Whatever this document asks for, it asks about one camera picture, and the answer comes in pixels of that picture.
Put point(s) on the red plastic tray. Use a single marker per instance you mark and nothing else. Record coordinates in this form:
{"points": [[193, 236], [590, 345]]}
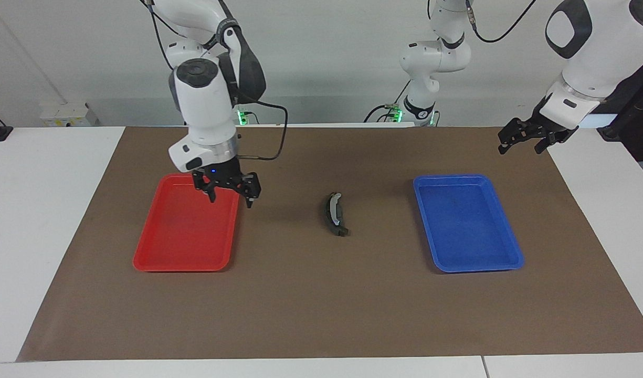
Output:
{"points": [[179, 241]]}

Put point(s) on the large black stand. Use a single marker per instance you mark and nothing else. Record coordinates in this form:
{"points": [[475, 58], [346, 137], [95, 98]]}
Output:
{"points": [[636, 126]]}

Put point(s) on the blue plastic tray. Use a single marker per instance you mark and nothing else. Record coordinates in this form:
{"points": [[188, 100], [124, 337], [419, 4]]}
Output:
{"points": [[468, 231]]}

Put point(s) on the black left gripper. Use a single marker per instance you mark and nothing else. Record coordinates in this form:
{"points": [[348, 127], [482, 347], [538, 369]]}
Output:
{"points": [[541, 128]]}

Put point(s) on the brown table mat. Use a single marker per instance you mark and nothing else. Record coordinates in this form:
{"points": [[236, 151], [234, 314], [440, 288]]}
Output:
{"points": [[321, 304]]}

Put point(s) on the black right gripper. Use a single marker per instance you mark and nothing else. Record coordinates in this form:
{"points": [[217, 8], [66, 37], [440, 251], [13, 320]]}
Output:
{"points": [[227, 181]]}

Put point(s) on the white wall socket box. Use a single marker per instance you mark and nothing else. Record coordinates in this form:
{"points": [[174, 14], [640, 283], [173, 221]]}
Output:
{"points": [[69, 115]]}

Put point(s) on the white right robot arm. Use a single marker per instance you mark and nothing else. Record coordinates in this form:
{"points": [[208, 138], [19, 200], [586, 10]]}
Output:
{"points": [[206, 115]]}

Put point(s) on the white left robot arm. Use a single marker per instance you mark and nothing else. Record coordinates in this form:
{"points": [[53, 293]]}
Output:
{"points": [[589, 52]]}

